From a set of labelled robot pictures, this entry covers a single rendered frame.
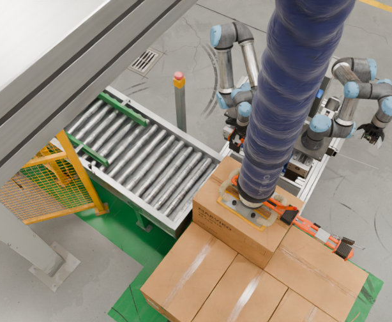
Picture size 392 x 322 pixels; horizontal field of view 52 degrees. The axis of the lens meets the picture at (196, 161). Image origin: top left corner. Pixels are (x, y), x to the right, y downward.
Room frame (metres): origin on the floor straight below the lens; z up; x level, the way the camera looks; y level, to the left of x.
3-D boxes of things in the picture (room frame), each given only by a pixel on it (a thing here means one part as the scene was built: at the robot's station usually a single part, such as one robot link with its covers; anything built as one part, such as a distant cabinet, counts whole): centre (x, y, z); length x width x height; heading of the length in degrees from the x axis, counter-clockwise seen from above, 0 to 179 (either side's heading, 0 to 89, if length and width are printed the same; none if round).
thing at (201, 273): (0.59, -0.40, 0.34); 1.20 x 1.00 x 0.40; 54
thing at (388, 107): (1.09, -0.88, 1.82); 0.09 x 0.08 x 0.11; 175
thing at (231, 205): (0.94, -0.29, 0.97); 0.34 x 0.10 x 0.05; 53
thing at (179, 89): (1.96, 0.12, 0.50); 0.07 x 0.07 x 1.00; 54
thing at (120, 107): (2.33, 1.03, 0.60); 1.60 x 0.10 x 0.09; 54
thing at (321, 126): (1.40, -0.78, 1.20); 0.13 x 0.12 x 0.14; 85
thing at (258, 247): (1.01, -0.33, 0.74); 0.60 x 0.40 x 0.40; 54
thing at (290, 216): (0.86, -0.55, 1.07); 0.10 x 0.08 x 0.06; 143
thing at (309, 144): (1.40, -0.77, 1.09); 0.15 x 0.15 x 0.10
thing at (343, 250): (0.65, -0.83, 1.07); 0.08 x 0.07 x 0.05; 53
